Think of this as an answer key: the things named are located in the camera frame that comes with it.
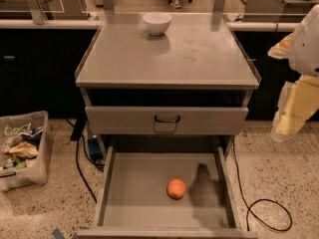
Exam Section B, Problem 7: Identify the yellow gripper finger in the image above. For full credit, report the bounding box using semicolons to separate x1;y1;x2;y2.
270;75;319;142
268;34;292;60

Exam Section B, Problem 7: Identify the orange fruit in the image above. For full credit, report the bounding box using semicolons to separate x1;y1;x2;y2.
166;178;186;199

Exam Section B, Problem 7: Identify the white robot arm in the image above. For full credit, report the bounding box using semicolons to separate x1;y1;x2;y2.
268;5;319;142

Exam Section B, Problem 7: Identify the grey metal drawer cabinet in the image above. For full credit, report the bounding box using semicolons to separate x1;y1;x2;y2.
76;13;260;151

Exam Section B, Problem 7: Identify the closed grey top drawer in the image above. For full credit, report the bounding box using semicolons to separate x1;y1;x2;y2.
86;106;248;135

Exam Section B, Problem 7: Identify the open grey middle drawer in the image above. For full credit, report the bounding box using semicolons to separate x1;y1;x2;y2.
78;148;258;239

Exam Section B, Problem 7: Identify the white ceramic bowl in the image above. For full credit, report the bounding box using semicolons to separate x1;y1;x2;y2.
143;12;172;36

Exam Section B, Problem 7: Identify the blue power box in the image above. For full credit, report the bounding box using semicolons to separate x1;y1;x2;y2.
87;137;103;160

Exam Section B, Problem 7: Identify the clear plastic bin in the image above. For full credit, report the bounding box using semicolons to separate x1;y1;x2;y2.
0;111;53;191

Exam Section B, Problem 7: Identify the crumpled packaging in bin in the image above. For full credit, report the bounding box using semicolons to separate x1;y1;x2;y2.
0;123;43;170

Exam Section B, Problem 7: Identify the black floor cable right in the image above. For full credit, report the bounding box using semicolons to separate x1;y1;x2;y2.
231;139;294;233

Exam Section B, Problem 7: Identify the black floor cable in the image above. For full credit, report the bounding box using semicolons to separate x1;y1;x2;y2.
231;139;294;233
65;118;106;204

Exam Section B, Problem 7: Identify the black drawer handle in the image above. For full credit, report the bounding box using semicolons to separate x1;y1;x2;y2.
154;116;180;123

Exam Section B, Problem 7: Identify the black floor cable left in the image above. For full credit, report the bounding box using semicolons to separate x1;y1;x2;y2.
65;118;106;204

